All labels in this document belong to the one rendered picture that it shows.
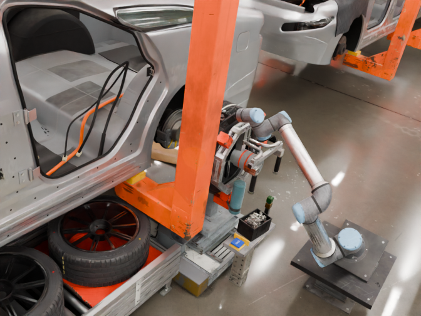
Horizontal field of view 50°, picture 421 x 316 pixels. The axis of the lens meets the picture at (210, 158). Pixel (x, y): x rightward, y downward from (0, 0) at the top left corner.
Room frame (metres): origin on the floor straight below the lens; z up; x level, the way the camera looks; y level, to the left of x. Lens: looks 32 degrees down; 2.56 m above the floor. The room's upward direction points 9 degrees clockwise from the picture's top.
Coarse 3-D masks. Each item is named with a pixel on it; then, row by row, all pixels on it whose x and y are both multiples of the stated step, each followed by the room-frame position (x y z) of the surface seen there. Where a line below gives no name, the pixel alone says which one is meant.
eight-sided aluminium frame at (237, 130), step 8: (232, 128) 2.68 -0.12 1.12; (240, 128) 2.68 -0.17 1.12; (248, 128) 2.75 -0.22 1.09; (232, 144) 2.60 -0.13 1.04; (224, 152) 2.55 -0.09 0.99; (256, 152) 2.95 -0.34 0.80; (216, 160) 2.54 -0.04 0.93; (224, 160) 2.54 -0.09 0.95; (216, 168) 2.55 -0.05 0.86; (216, 176) 2.57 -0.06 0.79; (240, 176) 2.85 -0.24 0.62; (216, 184) 2.52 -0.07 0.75; (232, 184) 2.78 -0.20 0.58; (224, 192) 2.63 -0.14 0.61
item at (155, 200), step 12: (144, 180) 2.54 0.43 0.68; (120, 192) 2.50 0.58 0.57; (132, 192) 2.44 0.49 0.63; (144, 192) 2.40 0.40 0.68; (156, 192) 2.35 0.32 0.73; (168, 192) 2.30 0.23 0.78; (132, 204) 2.43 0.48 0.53; (144, 204) 2.38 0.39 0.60; (156, 204) 2.32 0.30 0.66; (168, 204) 2.30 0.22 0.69; (156, 216) 2.32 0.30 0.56; (168, 216) 2.27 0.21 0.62
